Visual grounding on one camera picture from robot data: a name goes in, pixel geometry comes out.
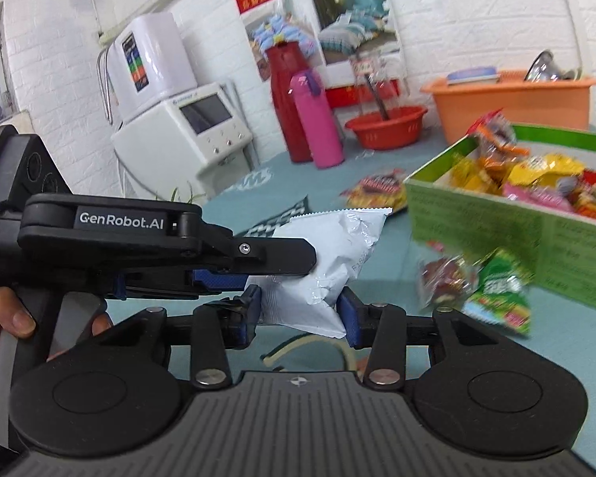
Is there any bedding wall poster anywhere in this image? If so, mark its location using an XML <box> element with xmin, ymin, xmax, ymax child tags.
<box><xmin>241</xmin><ymin>0</ymin><xmax>401</xmax><ymax>84</ymax></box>

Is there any white appliance with screen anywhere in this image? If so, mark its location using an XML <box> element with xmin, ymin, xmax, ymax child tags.
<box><xmin>112</xmin><ymin>82</ymin><xmax>254</xmax><ymax>200</ymax></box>

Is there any pink bottle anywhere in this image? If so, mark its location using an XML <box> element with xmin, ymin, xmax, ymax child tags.
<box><xmin>289</xmin><ymin>72</ymin><xmax>344</xmax><ymax>170</ymax></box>

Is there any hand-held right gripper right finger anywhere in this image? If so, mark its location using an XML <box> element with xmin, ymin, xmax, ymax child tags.
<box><xmin>337</xmin><ymin>287</ymin><xmax>513</xmax><ymax>392</ymax></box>

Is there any clear pitcher with red label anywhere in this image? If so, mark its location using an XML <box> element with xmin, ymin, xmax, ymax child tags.
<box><xmin>350</xmin><ymin>54</ymin><xmax>409</xmax><ymax>120</ymax></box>

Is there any jar with blue lid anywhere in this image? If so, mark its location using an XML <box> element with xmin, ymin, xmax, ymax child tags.
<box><xmin>446</xmin><ymin>67</ymin><xmax>501</xmax><ymax>85</ymax></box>

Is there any red thermos jug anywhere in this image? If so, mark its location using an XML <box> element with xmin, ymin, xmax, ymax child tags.
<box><xmin>267</xmin><ymin>42</ymin><xmax>313</xmax><ymax>163</ymax></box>

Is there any green snack packet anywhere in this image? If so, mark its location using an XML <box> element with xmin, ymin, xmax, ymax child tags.
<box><xmin>464</xmin><ymin>248</ymin><xmax>533</xmax><ymax>336</ymax></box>

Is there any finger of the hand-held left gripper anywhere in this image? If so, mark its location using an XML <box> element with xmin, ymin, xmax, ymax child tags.
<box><xmin>203</xmin><ymin>225</ymin><xmax>319</xmax><ymax>277</ymax></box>
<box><xmin>191</xmin><ymin>268</ymin><xmax>252</xmax><ymax>294</ymax></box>

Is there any red and yellow snack packet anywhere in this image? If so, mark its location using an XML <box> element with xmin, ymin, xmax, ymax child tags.
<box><xmin>340</xmin><ymin>171</ymin><xmax>409</xmax><ymax>212</ymax></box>

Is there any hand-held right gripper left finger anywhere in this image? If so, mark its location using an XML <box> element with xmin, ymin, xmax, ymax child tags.
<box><xmin>99</xmin><ymin>284</ymin><xmax>264</xmax><ymax>392</ymax></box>

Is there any person's left hand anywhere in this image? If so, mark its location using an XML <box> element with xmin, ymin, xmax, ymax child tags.
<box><xmin>0</xmin><ymin>285</ymin><xmax>114</xmax><ymax>383</ymax></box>

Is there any silver snack packet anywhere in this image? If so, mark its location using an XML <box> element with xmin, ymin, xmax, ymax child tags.
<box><xmin>243</xmin><ymin>207</ymin><xmax>393</xmax><ymax>339</ymax></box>

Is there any pile of snack packets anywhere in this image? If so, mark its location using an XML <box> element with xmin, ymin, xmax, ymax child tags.
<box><xmin>449</xmin><ymin>109</ymin><xmax>596</xmax><ymax>224</ymax></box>

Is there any green cardboard box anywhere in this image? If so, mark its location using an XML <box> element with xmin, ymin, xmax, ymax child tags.
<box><xmin>404</xmin><ymin>124</ymin><xmax>596</xmax><ymax>316</ymax></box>

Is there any beige rubber tube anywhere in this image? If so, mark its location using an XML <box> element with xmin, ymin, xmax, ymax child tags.
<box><xmin>264</xmin><ymin>335</ymin><xmax>364</xmax><ymax>373</ymax></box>

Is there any red plastic basin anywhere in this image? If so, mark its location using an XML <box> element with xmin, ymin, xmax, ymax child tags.
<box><xmin>345</xmin><ymin>105</ymin><xmax>428</xmax><ymax>151</ymax></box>

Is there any steel bowl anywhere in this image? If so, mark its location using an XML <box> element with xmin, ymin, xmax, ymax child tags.
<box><xmin>524</xmin><ymin>50</ymin><xmax>577</xmax><ymax>83</ymax></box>

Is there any brown clear snack packet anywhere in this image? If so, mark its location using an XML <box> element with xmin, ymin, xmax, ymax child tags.
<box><xmin>417</xmin><ymin>254</ymin><xmax>480</xmax><ymax>311</ymax></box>

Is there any orange plastic basin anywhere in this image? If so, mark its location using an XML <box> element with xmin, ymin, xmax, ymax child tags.
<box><xmin>421</xmin><ymin>70</ymin><xmax>596</xmax><ymax>145</ymax></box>

